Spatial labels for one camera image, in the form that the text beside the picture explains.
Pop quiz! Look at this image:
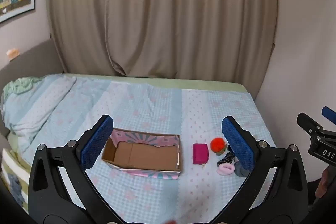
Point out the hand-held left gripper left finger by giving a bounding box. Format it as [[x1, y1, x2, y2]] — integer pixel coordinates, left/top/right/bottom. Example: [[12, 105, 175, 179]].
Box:
[[28, 114, 124, 224]]

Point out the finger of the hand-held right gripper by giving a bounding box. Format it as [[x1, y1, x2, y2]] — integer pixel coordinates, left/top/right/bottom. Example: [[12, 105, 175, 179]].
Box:
[[322, 106, 336, 126], [297, 112, 324, 136]]

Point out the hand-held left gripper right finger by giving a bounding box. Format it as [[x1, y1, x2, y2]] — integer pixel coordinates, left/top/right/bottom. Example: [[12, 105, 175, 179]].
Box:
[[217, 116, 309, 224]]

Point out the black patterned scrunchie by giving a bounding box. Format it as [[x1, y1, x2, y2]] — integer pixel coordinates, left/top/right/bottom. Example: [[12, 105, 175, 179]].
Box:
[[217, 152, 238, 166]]

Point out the red pompom toy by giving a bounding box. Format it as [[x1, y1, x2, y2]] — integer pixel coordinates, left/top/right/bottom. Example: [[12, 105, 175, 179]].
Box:
[[210, 137, 227, 155]]

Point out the grey sock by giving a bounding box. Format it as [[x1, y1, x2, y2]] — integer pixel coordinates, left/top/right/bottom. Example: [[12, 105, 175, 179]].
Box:
[[232, 161, 250, 178]]

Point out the pink fluffy scrunchie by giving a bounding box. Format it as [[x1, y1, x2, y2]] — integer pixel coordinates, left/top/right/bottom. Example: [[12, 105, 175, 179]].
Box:
[[217, 163, 235, 176]]

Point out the magenta zip pouch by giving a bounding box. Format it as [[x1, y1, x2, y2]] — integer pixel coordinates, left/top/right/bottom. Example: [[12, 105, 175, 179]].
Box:
[[192, 143, 210, 166]]

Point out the printed cardboard box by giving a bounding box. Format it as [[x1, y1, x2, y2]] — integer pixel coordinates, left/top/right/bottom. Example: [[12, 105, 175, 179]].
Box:
[[101, 128, 183, 180]]

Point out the person's right hand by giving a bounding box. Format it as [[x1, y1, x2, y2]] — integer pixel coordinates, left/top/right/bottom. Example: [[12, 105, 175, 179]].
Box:
[[316, 164, 336, 199]]

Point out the green bed sheet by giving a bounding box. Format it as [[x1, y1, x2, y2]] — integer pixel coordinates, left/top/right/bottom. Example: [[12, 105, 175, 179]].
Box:
[[7, 72, 249, 159]]

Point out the striped printed cloth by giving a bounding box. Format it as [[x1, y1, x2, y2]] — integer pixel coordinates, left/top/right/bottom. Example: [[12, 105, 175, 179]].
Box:
[[0, 148, 32, 214]]

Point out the green crumpled cloth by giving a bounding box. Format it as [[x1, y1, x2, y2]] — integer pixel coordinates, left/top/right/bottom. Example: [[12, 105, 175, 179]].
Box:
[[3, 76, 46, 95]]

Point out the small orange object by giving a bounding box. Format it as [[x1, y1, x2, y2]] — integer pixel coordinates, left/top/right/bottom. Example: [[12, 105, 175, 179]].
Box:
[[6, 48, 20, 59]]

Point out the beige curtain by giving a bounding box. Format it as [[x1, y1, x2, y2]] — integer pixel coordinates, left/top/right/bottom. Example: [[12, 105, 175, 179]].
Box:
[[45, 0, 279, 83]]

